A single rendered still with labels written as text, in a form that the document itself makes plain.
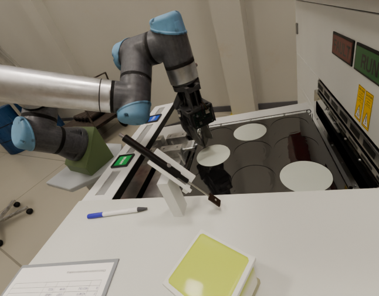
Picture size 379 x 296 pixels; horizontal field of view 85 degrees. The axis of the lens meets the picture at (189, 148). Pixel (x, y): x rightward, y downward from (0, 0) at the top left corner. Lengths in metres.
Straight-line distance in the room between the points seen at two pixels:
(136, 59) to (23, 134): 0.53
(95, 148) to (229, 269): 0.82
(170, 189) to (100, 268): 0.17
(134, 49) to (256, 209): 0.43
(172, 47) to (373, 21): 0.35
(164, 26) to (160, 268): 0.45
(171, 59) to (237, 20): 1.94
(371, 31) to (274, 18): 2.07
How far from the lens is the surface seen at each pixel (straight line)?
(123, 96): 0.49
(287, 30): 2.52
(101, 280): 0.40
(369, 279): 0.33
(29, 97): 0.53
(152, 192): 0.61
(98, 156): 0.99
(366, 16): 0.49
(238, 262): 0.25
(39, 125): 0.94
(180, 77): 0.52
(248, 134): 0.67
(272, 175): 0.52
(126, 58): 0.55
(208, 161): 0.60
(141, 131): 0.78
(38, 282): 0.49
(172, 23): 0.51
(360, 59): 0.50
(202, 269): 0.26
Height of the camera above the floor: 1.26
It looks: 32 degrees down
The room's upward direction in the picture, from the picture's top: 20 degrees counter-clockwise
